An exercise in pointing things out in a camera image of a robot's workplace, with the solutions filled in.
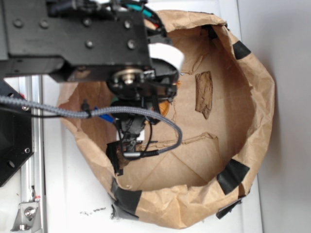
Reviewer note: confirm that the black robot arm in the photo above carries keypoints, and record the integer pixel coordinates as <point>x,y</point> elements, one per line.
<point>121,42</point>

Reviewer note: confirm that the golden brown conch shell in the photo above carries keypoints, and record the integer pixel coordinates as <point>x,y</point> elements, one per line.
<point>165,105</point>

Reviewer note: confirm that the brown driftwood piece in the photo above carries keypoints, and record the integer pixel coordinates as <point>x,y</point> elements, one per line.
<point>204,91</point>

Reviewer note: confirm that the crumpled brown paper bag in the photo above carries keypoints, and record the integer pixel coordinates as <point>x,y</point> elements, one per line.
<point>219,157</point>

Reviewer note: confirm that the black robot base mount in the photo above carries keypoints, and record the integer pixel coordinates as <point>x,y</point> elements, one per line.
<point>16,144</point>

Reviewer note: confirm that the aluminium extrusion rail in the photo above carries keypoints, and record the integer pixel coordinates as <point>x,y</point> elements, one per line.
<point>33,170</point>

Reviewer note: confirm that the metal corner bracket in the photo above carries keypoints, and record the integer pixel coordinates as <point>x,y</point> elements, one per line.
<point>28,219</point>

